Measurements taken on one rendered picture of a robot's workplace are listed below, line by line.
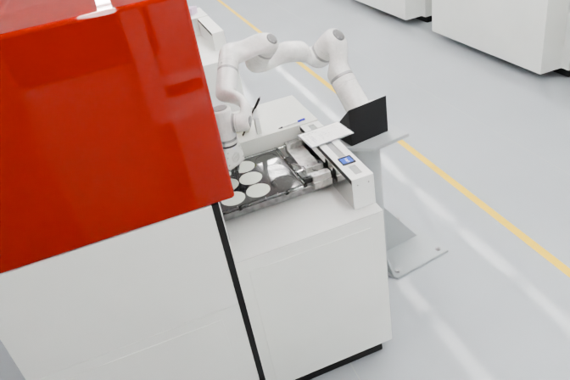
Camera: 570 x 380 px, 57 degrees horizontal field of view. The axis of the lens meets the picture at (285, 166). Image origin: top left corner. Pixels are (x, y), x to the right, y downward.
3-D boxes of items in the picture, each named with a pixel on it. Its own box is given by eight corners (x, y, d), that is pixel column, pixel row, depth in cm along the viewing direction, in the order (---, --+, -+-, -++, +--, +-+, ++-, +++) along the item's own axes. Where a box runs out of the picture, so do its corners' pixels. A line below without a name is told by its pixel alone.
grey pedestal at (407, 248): (398, 215, 332) (391, 97, 290) (448, 252, 298) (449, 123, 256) (330, 249, 315) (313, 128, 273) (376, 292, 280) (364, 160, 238)
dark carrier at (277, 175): (222, 212, 207) (221, 211, 207) (203, 173, 236) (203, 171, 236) (302, 186, 215) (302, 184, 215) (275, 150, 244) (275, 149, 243)
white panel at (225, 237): (238, 303, 174) (211, 206, 154) (192, 186, 242) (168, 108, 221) (247, 300, 175) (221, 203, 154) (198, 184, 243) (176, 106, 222)
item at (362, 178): (354, 209, 208) (351, 181, 201) (304, 151, 254) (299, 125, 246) (376, 203, 210) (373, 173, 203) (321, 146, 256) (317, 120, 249)
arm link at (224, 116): (240, 131, 219) (218, 132, 220) (233, 102, 212) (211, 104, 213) (236, 141, 212) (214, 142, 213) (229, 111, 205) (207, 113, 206)
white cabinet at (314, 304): (268, 404, 233) (231, 265, 191) (218, 271, 313) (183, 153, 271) (396, 349, 247) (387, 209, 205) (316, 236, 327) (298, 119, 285)
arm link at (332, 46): (343, 83, 266) (322, 44, 271) (366, 63, 252) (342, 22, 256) (326, 87, 259) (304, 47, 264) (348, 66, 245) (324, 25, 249)
